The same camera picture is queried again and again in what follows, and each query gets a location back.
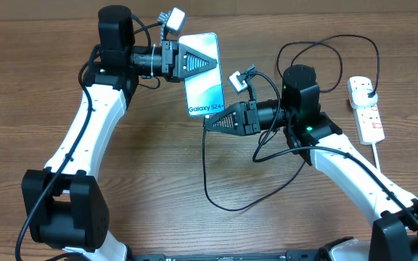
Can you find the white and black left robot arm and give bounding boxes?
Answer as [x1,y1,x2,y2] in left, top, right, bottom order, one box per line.
[21,5,221,260]

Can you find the white charger adapter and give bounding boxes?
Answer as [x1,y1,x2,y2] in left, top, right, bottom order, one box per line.
[349,89,378,109]

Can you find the white power strip cord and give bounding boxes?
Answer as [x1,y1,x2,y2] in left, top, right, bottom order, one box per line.
[371,143,382,173]

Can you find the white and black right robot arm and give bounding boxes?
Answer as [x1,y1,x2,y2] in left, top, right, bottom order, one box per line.
[203,65,418,260]

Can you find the black USB charging cable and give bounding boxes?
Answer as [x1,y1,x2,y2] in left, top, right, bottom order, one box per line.
[201,34,380,212]

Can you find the white power strip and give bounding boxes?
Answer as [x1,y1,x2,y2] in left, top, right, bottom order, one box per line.
[347,76,385,145]

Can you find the Samsung Galaxy smartphone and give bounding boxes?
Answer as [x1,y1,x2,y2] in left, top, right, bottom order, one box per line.
[178,33,225,117]

